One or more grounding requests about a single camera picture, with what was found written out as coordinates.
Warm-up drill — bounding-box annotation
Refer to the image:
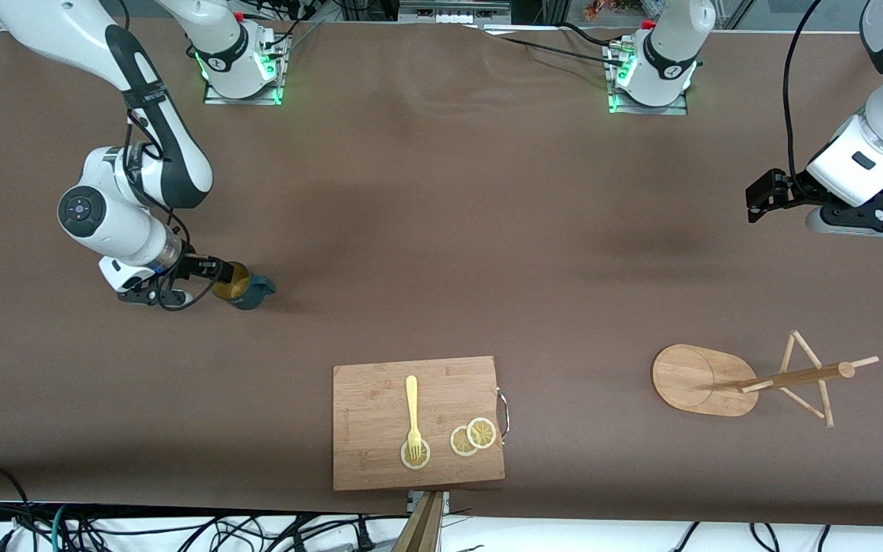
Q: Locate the dark teal mug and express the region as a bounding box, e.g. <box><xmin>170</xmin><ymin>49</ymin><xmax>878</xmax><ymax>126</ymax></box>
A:
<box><xmin>212</xmin><ymin>262</ymin><xmax>277</xmax><ymax>311</ymax></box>

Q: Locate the wooden cup rack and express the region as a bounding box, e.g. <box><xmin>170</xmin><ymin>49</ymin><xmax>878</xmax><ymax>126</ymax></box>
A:
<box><xmin>652</xmin><ymin>330</ymin><xmax>880</xmax><ymax>429</ymax></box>

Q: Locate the wooden cutting board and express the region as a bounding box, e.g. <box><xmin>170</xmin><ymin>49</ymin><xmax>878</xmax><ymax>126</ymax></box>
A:
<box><xmin>333</xmin><ymin>355</ymin><xmax>510</xmax><ymax>491</ymax></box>

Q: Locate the yellow plastic fork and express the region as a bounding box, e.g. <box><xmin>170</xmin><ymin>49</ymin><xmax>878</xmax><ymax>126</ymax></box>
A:
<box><xmin>405</xmin><ymin>375</ymin><xmax>424</xmax><ymax>463</ymax></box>

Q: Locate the orange red background object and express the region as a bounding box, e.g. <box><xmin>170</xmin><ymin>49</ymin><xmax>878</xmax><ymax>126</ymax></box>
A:
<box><xmin>586</xmin><ymin>0</ymin><xmax>642</xmax><ymax>20</ymax></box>

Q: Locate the dried lemon slice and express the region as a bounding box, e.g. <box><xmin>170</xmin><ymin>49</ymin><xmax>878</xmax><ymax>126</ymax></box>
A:
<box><xmin>400</xmin><ymin>439</ymin><xmax>432</xmax><ymax>470</ymax></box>
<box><xmin>450</xmin><ymin>425</ymin><xmax>481</xmax><ymax>458</ymax></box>
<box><xmin>466</xmin><ymin>417</ymin><xmax>497</xmax><ymax>450</ymax></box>

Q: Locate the grey power strip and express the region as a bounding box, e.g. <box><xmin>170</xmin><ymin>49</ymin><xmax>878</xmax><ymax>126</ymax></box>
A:
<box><xmin>399</xmin><ymin>0</ymin><xmax>511</xmax><ymax>24</ymax></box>

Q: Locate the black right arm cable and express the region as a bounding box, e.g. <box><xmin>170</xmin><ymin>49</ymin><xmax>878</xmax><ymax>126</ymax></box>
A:
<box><xmin>123</xmin><ymin>92</ymin><xmax>218</xmax><ymax>312</ymax></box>

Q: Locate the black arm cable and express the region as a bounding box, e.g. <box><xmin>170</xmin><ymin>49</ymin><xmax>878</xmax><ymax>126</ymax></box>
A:
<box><xmin>123</xmin><ymin>92</ymin><xmax>218</xmax><ymax>312</ymax></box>
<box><xmin>783</xmin><ymin>0</ymin><xmax>826</xmax><ymax>185</ymax></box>

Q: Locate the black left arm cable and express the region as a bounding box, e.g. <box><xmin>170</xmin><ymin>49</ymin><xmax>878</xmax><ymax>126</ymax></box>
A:
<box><xmin>783</xmin><ymin>0</ymin><xmax>826</xmax><ymax>185</ymax></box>

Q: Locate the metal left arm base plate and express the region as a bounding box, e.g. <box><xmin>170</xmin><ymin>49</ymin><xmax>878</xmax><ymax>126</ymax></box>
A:
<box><xmin>607</xmin><ymin>38</ymin><xmax>689</xmax><ymax>116</ymax></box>

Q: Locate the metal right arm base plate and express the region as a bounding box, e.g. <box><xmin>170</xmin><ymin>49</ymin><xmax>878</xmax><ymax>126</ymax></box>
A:
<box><xmin>202</xmin><ymin>34</ymin><xmax>287</xmax><ymax>107</ymax></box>

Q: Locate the small metal bracket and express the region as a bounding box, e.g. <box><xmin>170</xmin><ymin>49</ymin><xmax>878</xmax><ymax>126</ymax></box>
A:
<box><xmin>407</xmin><ymin>491</ymin><xmax>450</xmax><ymax>514</ymax></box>

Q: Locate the wooden post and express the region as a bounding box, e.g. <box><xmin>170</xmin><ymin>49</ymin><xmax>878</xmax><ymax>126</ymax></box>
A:
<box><xmin>392</xmin><ymin>491</ymin><xmax>444</xmax><ymax>552</ymax></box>

